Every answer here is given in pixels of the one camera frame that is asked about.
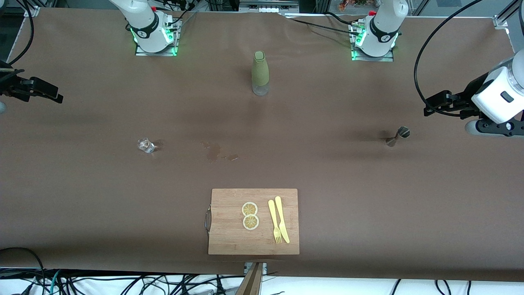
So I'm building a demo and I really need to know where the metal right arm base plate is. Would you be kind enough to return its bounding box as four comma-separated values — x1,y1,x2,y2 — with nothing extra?
135,16,179,57

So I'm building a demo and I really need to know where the brown wooden beam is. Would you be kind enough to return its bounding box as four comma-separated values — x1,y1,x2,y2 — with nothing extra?
237,262,263,295

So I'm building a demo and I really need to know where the brown table cover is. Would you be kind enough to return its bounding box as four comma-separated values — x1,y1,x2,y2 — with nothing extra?
0,7,524,283

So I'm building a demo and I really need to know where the wooden cutting board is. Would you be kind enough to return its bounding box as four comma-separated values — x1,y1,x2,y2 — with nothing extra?
204,188,300,255

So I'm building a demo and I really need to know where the black base power cable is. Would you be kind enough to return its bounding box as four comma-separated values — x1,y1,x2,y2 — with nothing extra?
282,11,363,36

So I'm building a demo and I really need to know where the yellow plastic fork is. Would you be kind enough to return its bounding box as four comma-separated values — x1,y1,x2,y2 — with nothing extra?
268,200,283,244

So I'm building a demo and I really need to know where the green sleeved glass bottle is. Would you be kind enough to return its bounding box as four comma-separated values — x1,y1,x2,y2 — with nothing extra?
251,50,270,96

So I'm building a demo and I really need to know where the teal floor cable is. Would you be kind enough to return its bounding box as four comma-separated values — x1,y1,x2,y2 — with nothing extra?
48,270,63,295

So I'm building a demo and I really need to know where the metal jigger measuring cup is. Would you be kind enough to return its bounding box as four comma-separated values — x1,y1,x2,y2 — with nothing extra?
385,126,411,148

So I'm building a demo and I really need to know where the yellow plastic knife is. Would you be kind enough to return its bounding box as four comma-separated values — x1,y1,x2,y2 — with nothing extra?
275,196,290,244

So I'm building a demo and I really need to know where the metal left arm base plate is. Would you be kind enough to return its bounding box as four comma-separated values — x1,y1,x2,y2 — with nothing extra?
351,20,394,62

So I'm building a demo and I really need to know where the small metal bracket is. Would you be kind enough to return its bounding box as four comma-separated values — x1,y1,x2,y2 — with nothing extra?
244,262,268,276

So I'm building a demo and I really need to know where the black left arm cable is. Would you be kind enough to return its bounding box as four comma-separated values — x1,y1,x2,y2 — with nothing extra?
414,0,492,118

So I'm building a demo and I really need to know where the black floor cable loop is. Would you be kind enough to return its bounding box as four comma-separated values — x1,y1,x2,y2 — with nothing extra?
0,247,46,287

